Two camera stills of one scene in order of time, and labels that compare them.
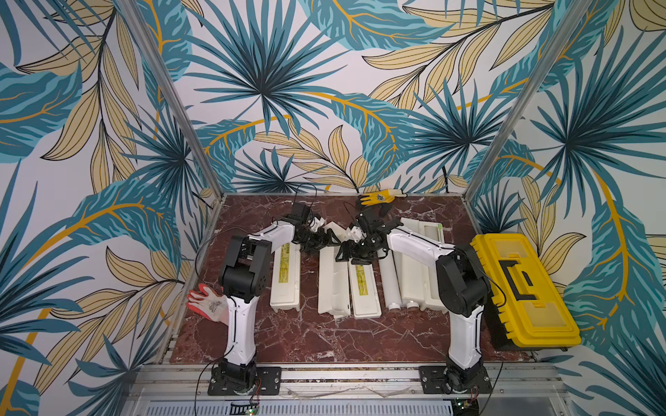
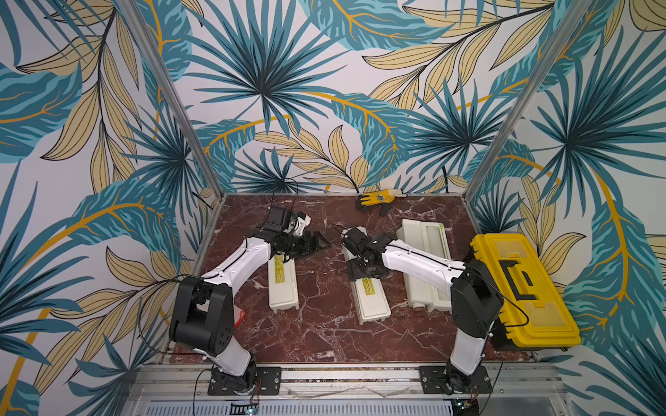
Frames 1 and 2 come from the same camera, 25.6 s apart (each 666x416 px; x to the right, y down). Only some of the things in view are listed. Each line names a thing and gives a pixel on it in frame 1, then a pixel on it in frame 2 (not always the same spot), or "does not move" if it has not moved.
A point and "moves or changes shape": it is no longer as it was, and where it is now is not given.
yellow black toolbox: x=525 y=308 does not move
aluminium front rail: x=192 y=381 does not move
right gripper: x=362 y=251 → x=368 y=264
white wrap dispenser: x=286 y=292 does not move
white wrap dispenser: x=417 y=276 does not move
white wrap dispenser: x=346 y=289 moves or changes shape
